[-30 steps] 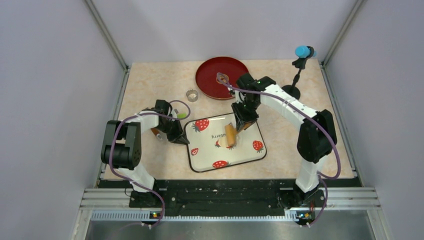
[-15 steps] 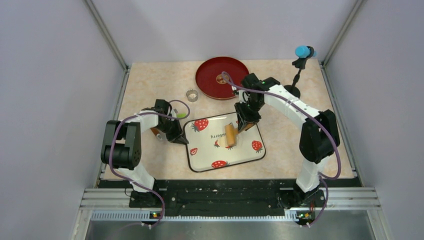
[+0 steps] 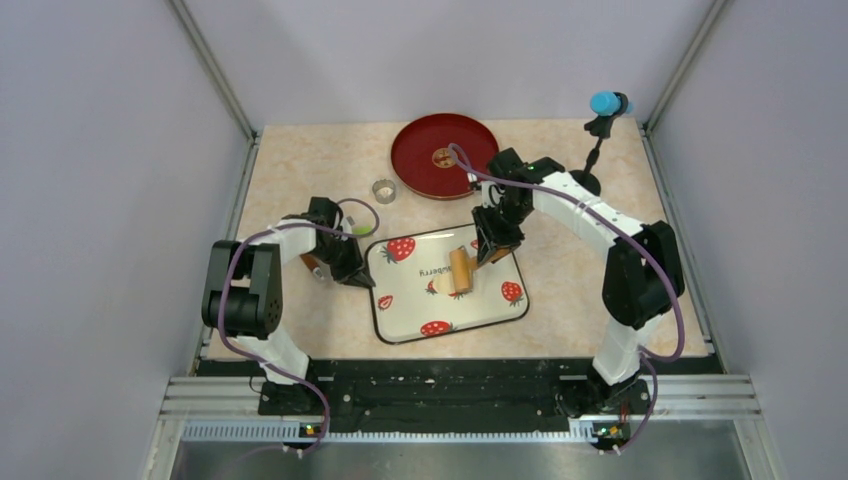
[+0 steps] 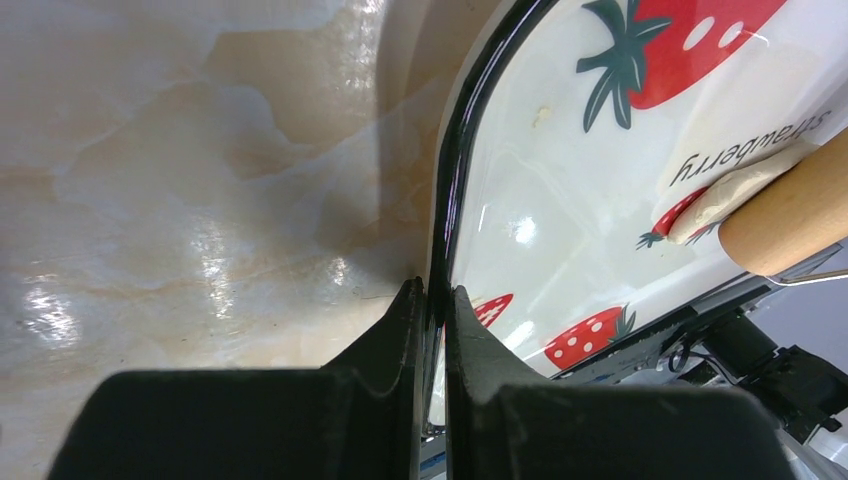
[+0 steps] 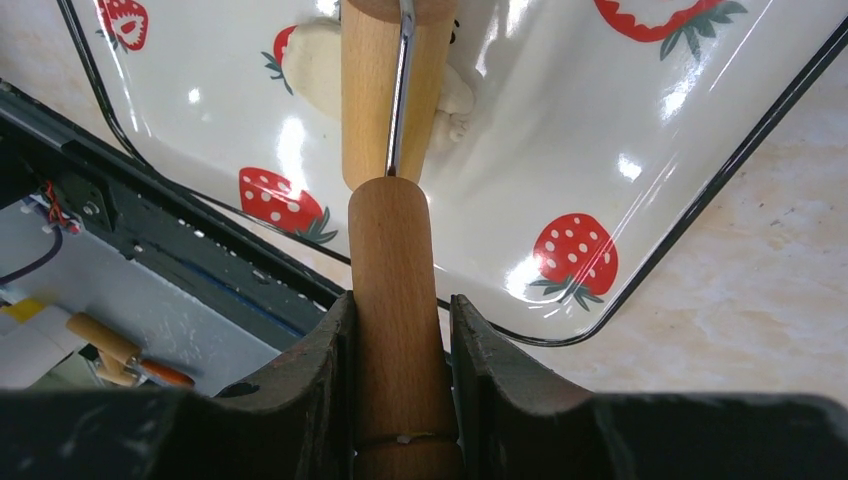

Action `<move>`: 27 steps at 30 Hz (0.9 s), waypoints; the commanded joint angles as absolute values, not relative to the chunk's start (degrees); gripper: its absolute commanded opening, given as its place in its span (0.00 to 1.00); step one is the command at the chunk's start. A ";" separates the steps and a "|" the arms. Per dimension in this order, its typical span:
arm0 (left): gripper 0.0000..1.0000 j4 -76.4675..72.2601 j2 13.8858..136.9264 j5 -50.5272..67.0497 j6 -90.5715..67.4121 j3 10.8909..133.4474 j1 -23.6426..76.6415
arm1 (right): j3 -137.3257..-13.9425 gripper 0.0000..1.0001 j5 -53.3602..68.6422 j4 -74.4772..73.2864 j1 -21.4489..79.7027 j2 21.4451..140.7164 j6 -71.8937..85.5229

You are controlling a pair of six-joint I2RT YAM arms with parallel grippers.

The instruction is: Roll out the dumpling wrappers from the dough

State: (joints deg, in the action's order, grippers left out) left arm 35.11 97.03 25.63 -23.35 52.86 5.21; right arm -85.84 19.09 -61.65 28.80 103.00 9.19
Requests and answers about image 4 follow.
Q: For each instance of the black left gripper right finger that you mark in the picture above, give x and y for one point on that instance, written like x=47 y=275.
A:
x=506 y=421

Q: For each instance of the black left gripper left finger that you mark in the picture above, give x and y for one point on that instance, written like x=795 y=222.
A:
x=356 y=417

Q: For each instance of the white dough lump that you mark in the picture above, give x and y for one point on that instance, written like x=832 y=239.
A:
x=730 y=192

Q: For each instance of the strawberry print rectangular tray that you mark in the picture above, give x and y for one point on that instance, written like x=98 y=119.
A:
x=576 y=132

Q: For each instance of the wooden dough roller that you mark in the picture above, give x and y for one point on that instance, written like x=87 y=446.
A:
x=796 y=217

